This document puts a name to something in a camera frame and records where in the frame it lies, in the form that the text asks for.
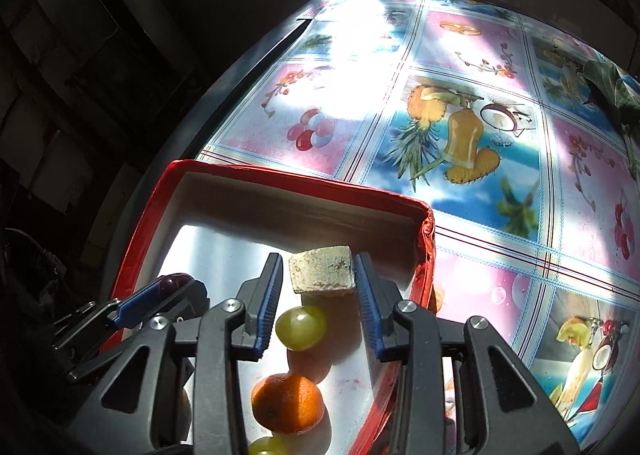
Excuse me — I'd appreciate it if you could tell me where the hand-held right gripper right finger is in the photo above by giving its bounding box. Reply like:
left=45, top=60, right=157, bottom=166
left=352, top=252, right=581, bottom=455

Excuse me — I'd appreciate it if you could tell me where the large green leaf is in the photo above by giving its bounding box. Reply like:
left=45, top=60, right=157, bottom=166
left=582, top=59, right=640, bottom=170

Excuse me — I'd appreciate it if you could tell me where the orange mandarin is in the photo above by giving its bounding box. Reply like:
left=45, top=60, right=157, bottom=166
left=250, top=373, right=326, bottom=434

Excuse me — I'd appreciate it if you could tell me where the red-rimmed white tray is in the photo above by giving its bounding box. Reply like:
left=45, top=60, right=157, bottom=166
left=107, top=159, right=437, bottom=455

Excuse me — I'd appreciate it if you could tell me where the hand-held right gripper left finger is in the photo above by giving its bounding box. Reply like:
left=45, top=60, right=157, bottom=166
left=67, top=252, right=284, bottom=455

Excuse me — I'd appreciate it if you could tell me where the large green grape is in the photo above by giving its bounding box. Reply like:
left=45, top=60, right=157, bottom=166
left=275, top=305, right=328, bottom=352

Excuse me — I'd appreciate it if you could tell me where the small green grape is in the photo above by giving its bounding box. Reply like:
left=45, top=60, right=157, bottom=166
left=247, top=435, right=291, bottom=455

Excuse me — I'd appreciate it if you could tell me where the blocky sugarcane piece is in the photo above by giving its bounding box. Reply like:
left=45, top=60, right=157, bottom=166
left=288, top=245, right=355, bottom=297

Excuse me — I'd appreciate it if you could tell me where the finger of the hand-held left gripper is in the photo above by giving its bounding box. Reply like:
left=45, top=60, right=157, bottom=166
left=105, top=280, right=210, bottom=331

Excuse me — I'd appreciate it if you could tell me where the fruit printed tablecloth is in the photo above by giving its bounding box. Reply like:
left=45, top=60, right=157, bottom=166
left=197, top=0, right=640, bottom=446

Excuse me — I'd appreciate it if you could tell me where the dark red plum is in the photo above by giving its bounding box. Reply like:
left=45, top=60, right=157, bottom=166
left=159, top=273, right=195, bottom=295

